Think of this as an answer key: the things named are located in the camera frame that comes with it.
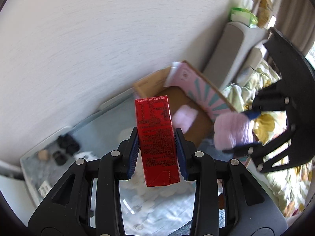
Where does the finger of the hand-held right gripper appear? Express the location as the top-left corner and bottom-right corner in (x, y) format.
(242, 80), (297, 119)
(221, 122), (297, 173)

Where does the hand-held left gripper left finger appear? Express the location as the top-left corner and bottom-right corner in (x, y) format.
(28, 127), (141, 236)

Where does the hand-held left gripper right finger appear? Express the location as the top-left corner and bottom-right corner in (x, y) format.
(173, 128), (272, 236)

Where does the pink fluffy sock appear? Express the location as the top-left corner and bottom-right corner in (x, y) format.
(214, 113), (255, 151)
(172, 105), (199, 132)

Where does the red drink carton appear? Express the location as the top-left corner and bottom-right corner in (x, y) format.
(134, 95), (180, 187)

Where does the cardboard box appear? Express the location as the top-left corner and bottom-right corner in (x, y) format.
(133, 60), (239, 150)

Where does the clear plastic storage bin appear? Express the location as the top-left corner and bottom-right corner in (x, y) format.
(20, 88), (222, 236)

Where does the floral blanket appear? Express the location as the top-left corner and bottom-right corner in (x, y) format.
(220, 59), (313, 218)

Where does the black slipper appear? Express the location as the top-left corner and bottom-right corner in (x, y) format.
(57, 135), (81, 156)
(53, 151), (67, 166)

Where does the white and blue envelope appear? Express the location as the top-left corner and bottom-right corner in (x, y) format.
(164, 61), (184, 86)

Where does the beige curtain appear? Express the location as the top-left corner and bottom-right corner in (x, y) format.
(272, 0), (315, 56)

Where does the green tissue packet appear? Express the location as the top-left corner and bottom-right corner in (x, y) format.
(230, 7), (258, 28)

